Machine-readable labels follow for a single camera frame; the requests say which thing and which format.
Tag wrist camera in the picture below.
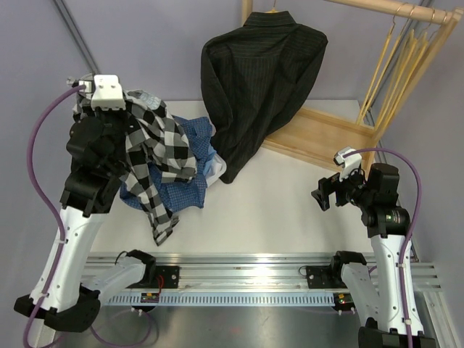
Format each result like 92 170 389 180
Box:
67 73 126 112
333 146 363 182

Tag aluminium rail base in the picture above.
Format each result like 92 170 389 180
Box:
82 252 442 292

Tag yellow hanger of blue shirt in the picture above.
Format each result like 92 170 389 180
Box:
375 29 428 133

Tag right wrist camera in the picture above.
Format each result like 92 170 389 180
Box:
333 146 363 182

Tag hanger of black shirt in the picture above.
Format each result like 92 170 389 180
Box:
266 0 278 14

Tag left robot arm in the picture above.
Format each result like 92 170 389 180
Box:
14 109 157 333

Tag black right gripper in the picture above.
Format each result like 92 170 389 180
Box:
312 165 375 211

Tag black white checkered shirt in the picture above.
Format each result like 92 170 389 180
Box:
60 91 197 246

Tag light blue shirt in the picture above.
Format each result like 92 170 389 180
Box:
203 144 217 176

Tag hanger of plaid shirt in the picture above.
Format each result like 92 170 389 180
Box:
358 26 421 133

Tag aluminium corner frame post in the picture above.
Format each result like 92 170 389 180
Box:
51 0 100 73

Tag purple cable under duct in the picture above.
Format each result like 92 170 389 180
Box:
90 306 160 345

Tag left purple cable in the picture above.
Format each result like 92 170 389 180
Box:
22 85 86 348

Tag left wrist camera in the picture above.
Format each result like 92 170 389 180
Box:
67 73 126 112

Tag white slotted cable duct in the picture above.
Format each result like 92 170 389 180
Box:
106 291 334 307

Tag hanger of checkered shirt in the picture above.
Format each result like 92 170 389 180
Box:
356 18 399 125

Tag wooden clothes rack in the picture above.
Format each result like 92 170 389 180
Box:
263 1 463 169

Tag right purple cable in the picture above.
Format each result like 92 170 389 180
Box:
342 147 423 348

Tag yellow hanger of white shirt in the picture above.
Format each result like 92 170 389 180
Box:
375 25 448 138

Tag blue plaid shirt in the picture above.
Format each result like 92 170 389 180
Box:
119 115 217 211

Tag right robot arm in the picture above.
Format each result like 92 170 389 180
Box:
311 163 436 347

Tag black pinstripe shirt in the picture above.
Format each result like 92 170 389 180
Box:
201 11 328 184

